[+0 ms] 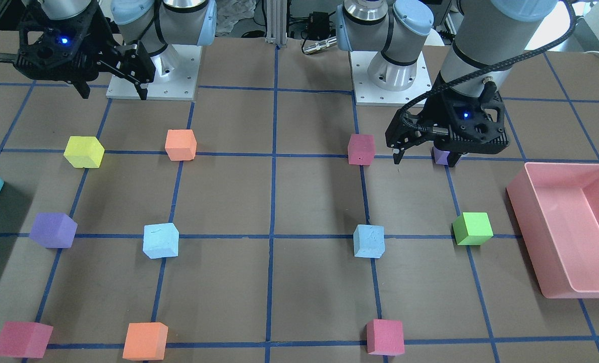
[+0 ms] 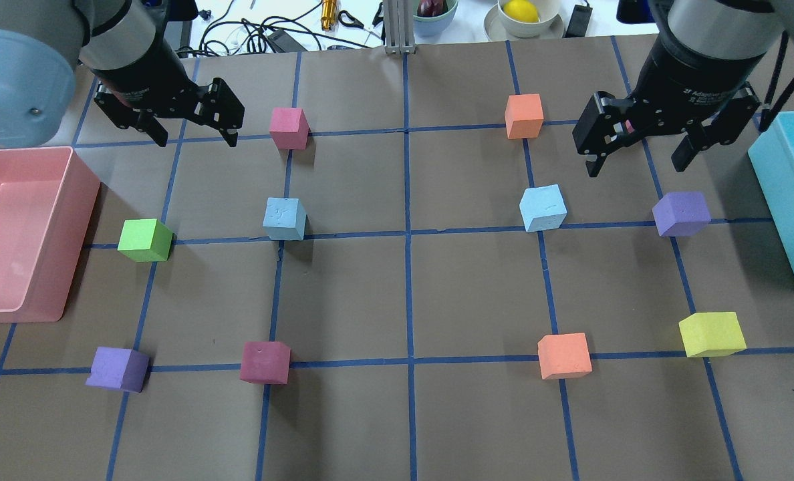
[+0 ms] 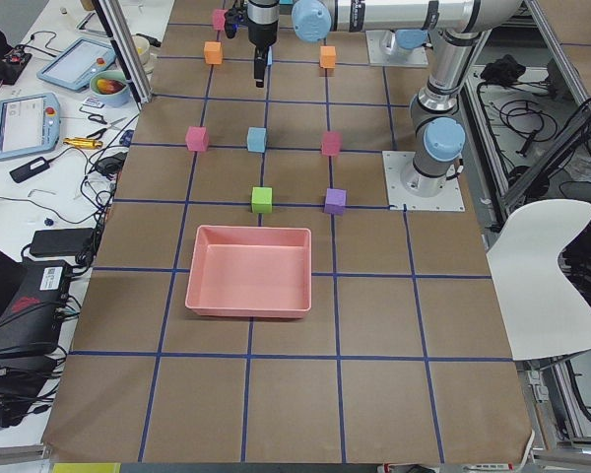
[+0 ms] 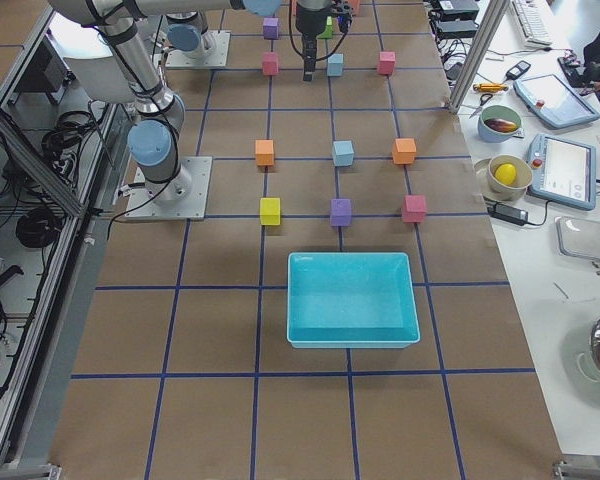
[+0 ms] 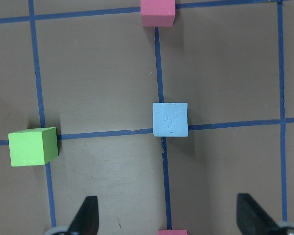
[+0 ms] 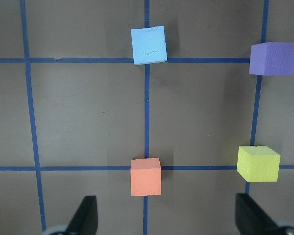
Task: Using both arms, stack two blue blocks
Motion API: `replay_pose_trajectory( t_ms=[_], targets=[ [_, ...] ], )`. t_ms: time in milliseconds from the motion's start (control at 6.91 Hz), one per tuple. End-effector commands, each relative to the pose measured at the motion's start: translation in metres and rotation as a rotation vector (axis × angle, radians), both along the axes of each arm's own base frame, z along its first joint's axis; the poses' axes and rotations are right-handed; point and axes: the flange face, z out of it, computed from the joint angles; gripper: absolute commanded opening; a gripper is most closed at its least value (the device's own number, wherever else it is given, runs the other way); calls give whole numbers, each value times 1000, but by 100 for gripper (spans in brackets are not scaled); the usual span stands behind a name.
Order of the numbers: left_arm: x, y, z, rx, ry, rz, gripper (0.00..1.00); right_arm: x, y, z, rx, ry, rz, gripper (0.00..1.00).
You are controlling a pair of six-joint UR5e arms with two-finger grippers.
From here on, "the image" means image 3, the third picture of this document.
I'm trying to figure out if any far pink foam block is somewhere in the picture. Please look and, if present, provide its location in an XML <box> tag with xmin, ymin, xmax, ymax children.
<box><xmin>212</xmin><ymin>9</ymin><xmax>227</xmax><ymax>32</ymax></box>

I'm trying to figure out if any pink foam block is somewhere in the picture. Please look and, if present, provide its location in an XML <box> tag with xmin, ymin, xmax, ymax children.
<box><xmin>320</xmin><ymin>131</ymin><xmax>342</xmax><ymax>157</ymax></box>
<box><xmin>212</xmin><ymin>9</ymin><xmax>227</xmax><ymax>32</ymax></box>
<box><xmin>185</xmin><ymin>126</ymin><xmax>209</xmax><ymax>152</ymax></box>

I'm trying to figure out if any orange foam block left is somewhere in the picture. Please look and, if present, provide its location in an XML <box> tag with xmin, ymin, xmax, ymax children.
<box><xmin>203</xmin><ymin>41</ymin><xmax>224</xmax><ymax>65</ymax></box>

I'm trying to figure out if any orange foam block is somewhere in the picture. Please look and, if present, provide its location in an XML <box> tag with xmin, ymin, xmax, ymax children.
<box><xmin>203</xmin><ymin>41</ymin><xmax>224</xmax><ymax>65</ymax></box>
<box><xmin>319</xmin><ymin>45</ymin><xmax>337</xmax><ymax>70</ymax></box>

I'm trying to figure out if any orange foam block right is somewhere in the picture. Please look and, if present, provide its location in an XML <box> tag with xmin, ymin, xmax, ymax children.
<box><xmin>319</xmin><ymin>45</ymin><xmax>337</xmax><ymax>70</ymax></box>

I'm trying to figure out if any pink foam block left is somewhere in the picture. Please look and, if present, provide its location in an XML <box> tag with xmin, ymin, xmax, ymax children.
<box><xmin>185</xmin><ymin>126</ymin><xmax>209</xmax><ymax>152</ymax></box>

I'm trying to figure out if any pink foam block right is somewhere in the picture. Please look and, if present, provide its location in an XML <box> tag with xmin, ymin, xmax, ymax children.
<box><xmin>320</xmin><ymin>131</ymin><xmax>342</xmax><ymax>157</ymax></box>

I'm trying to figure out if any white bowl with lemon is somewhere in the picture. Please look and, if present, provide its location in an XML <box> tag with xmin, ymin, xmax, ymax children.
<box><xmin>132</xmin><ymin>34</ymin><xmax>154</xmax><ymax>74</ymax></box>

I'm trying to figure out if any green foam block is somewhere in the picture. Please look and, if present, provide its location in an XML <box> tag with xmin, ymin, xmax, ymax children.
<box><xmin>251</xmin><ymin>186</ymin><xmax>273</xmax><ymax>214</ymax></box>

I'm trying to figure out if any blue bowl with fruit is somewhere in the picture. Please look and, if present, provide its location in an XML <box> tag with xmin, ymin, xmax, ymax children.
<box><xmin>90</xmin><ymin>70</ymin><xmax>130</xmax><ymax>107</ymax></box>

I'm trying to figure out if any purple foam block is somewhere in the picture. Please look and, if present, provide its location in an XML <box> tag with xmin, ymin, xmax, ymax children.
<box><xmin>323</xmin><ymin>188</ymin><xmax>347</xmax><ymax>215</ymax></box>

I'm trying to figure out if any blue teach pendant far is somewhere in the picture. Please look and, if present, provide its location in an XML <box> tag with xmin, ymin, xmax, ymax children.
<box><xmin>36</xmin><ymin>37</ymin><xmax>116</xmax><ymax>91</ymax></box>

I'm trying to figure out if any blue teach pendant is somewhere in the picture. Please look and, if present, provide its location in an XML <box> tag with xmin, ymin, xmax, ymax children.
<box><xmin>0</xmin><ymin>93</ymin><xmax>60</xmax><ymax>161</ymax></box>
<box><xmin>36</xmin><ymin>37</ymin><xmax>116</xmax><ymax>91</ymax></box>

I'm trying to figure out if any pink plastic tray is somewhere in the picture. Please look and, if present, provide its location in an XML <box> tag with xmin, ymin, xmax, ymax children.
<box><xmin>185</xmin><ymin>225</ymin><xmax>312</xmax><ymax>318</ymax></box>

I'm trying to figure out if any blue teach pendant near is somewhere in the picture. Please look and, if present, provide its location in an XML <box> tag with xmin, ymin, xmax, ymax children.
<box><xmin>0</xmin><ymin>93</ymin><xmax>60</xmax><ymax>161</ymax></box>

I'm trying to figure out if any black power brick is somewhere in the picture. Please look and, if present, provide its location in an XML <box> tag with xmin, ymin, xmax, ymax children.
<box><xmin>29</xmin><ymin>228</ymin><xmax>94</xmax><ymax>257</ymax></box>

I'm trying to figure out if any black computer box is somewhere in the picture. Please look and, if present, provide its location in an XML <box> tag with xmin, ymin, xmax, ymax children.
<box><xmin>0</xmin><ymin>260</ymin><xmax>72</xmax><ymax>360</ymax></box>

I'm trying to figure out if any white chair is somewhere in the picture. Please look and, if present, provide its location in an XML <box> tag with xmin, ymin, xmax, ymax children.
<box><xmin>487</xmin><ymin>199</ymin><xmax>591</xmax><ymax>361</ymax></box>

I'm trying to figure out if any aluminium frame post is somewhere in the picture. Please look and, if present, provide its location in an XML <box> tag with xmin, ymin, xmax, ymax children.
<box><xmin>93</xmin><ymin>0</ymin><xmax>153</xmax><ymax>106</ymax></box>

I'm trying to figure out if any yellow screwdriver handle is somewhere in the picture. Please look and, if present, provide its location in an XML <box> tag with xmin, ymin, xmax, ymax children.
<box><xmin>63</xmin><ymin>137</ymin><xmax>103</xmax><ymax>150</ymax></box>

